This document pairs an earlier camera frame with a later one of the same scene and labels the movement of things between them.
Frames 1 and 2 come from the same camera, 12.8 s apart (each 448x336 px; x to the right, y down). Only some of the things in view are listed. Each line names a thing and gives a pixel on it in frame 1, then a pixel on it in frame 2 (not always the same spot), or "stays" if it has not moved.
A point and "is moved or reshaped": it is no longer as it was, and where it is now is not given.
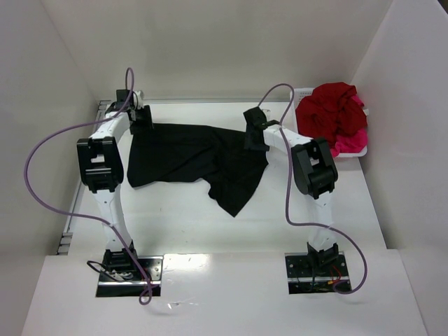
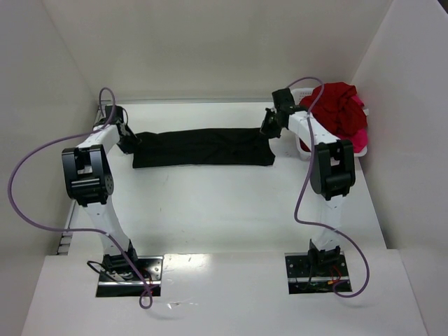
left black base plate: x=110 y=286 stays
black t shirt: x=175 y=152 is moved or reshaped
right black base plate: x=302 y=279 stays
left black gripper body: x=142 y=119 -> x=128 y=141
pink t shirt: x=355 y=141 stays
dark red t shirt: x=328 y=113 stays
